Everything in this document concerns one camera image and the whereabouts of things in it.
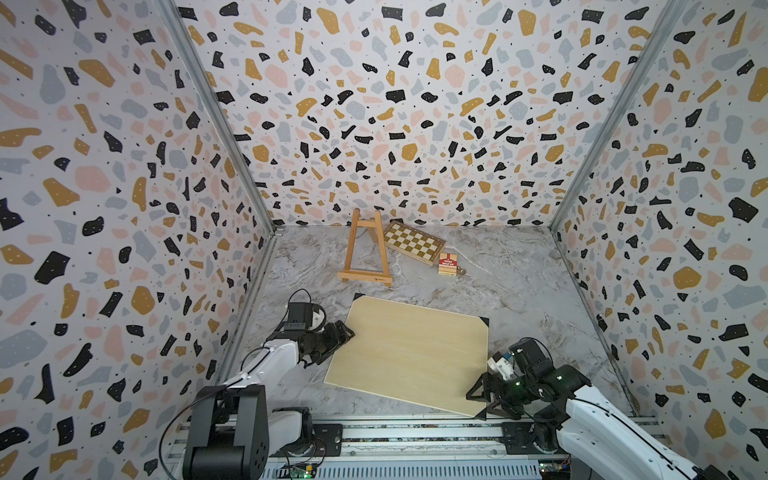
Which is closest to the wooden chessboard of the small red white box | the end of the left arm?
the small red white box

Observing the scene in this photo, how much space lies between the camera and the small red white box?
1.08 m

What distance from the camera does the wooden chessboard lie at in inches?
A: 44.2

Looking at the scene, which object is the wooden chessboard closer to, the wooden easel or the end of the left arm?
the wooden easel
